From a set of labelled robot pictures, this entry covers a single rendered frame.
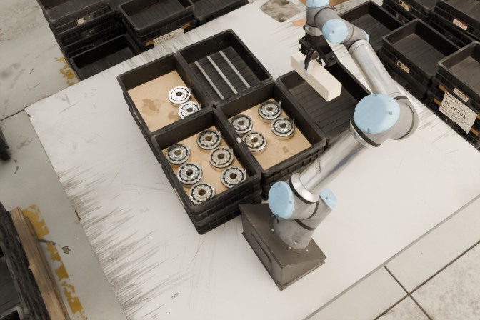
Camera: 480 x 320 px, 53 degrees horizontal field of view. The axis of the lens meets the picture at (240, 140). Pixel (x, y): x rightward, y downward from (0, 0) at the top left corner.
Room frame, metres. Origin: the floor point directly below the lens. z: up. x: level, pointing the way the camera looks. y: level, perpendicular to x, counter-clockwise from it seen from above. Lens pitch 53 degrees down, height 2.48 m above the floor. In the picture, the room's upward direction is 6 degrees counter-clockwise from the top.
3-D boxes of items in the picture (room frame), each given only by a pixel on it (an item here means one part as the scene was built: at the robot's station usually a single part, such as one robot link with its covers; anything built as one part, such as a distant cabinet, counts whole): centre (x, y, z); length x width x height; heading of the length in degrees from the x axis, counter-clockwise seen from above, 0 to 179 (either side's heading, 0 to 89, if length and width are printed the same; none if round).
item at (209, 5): (2.69, 0.08, 0.31); 0.40 x 0.30 x 0.34; 118
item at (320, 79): (1.33, -0.32, 1.08); 0.24 x 0.06 x 0.06; 28
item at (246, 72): (1.59, 0.04, 0.87); 0.40 x 0.30 x 0.11; 25
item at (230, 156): (1.13, 0.08, 0.86); 0.10 x 0.10 x 0.01
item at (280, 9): (2.22, -0.30, 0.71); 0.22 x 0.19 x 0.01; 28
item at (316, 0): (1.34, -0.31, 1.39); 0.09 x 0.08 x 0.11; 17
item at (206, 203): (1.10, 0.15, 0.92); 0.40 x 0.30 x 0.02; 25
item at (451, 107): (1.58, -1.18, 0.41); 0.31 x 0.02 x 0.16; 28
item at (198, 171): (1.06, 0.21, 0.86); 0.10 x 0.10 x 0.01
